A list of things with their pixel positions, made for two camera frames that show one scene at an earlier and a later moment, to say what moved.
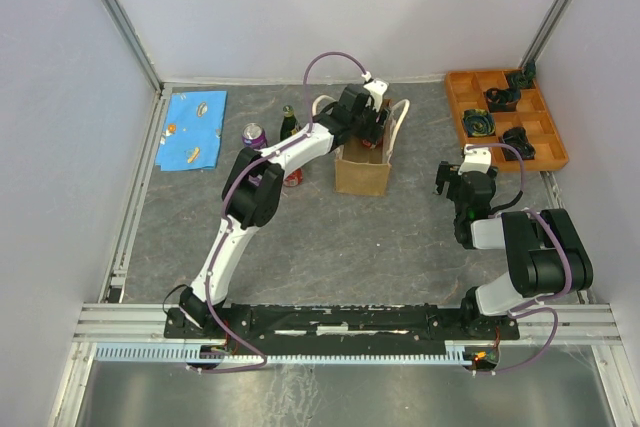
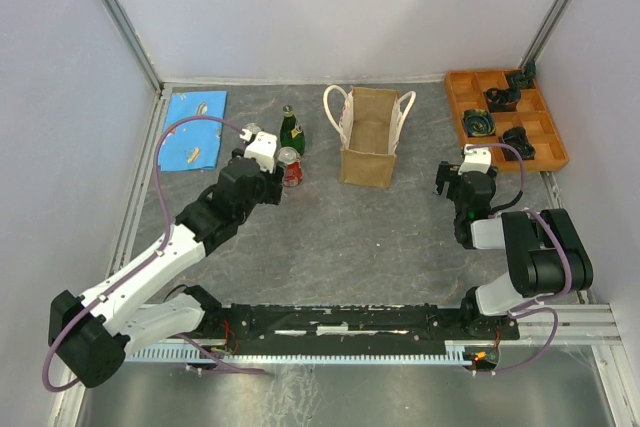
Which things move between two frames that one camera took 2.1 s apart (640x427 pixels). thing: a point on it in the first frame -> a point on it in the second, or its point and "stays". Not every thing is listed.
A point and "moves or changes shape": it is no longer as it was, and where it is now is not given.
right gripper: [448, 173] stays
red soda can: [294, 179] stays
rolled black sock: [517, 138] stays
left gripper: [374, 132] -> [273, 190]
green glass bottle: [288, 125] stays
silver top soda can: [367, 143] moves or changes shape
